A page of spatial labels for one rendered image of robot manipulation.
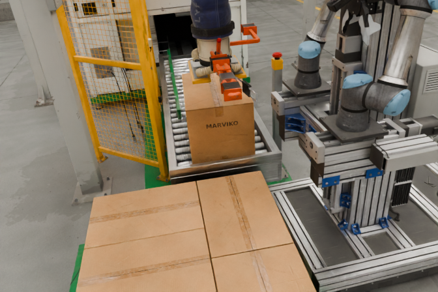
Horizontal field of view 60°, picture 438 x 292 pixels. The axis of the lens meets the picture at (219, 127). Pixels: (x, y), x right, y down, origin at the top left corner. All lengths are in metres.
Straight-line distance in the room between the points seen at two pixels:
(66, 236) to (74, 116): 0.86
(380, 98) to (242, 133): 0.94
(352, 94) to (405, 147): 0.35
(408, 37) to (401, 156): 0.51
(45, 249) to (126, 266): 1.18
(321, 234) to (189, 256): 0.90
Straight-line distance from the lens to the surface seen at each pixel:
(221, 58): 1.89
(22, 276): 2.88
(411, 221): 2.63
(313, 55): 2.10
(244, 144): 2.33
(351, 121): 1.75
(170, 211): 2.10
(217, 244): 1.89
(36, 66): 5.15
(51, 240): 3.02
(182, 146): 2.66
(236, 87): 1.52
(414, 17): 1.66
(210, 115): 2.21
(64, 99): 2.89
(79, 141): 3.03
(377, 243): 2.44
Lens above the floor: 1.91
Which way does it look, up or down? 29 degrees down
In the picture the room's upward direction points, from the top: 5 degrees counter-clockwise
